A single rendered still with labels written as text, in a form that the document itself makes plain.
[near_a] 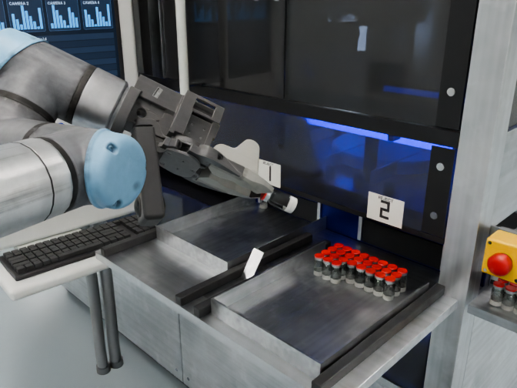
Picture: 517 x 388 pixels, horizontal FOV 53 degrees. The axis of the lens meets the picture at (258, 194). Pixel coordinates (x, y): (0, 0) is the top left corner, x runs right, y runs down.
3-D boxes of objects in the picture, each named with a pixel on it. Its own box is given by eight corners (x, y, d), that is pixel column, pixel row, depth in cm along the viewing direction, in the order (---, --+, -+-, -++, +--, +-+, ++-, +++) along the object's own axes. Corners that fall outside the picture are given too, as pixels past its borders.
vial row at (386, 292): (324, 266, 114) (325, 248, 113) (395, 298, 102) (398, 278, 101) (318, 270, 113) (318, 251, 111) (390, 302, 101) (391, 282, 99)
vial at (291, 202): (288, 215, 69) (260, 202, 68) (293, 201, 70) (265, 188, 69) (295, 211, 67) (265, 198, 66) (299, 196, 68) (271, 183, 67)
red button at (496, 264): (491, 265, 96) (495, 246, 94) (514, 273, 93) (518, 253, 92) (483, 273, 93) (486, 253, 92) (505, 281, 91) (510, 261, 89)
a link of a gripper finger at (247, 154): (290, 152, 66) (224, 122, 64) (277, 192, 64) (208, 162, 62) (282, 160, 69) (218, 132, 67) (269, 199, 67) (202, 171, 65)
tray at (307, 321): (323, 254, 120) (324, 240, 119) (426, 297, 103) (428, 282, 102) (211, 314, 98) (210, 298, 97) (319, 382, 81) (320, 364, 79)
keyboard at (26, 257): (138, 219, 157) (137, 211, 156) (162, 234, 148) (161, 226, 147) (-2, 260, 133) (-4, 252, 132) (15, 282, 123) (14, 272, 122)
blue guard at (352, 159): (28, 101, 229) (21, 58, 222) (445, 238, 102) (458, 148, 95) (27, 102, 229) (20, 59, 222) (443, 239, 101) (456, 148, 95)
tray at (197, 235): (254, 202, 150) (254, 190, 149) (325, 229, 133) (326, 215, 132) (156, 239, 128) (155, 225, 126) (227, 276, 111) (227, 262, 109)
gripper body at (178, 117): (231, 109, 65) (140, 65, 62) (208, 168, 61) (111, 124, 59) (213, 132, 72) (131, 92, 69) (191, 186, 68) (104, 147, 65)
